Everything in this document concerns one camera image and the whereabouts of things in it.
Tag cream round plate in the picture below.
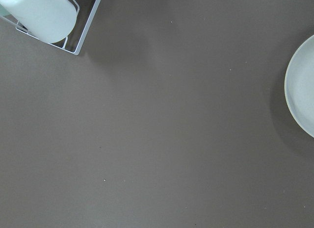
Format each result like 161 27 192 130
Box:
284 36 314 137

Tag pale green cup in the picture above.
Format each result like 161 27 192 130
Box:
0 0 77 43

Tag white wire cup rack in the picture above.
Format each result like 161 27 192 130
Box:
0 0 101 55

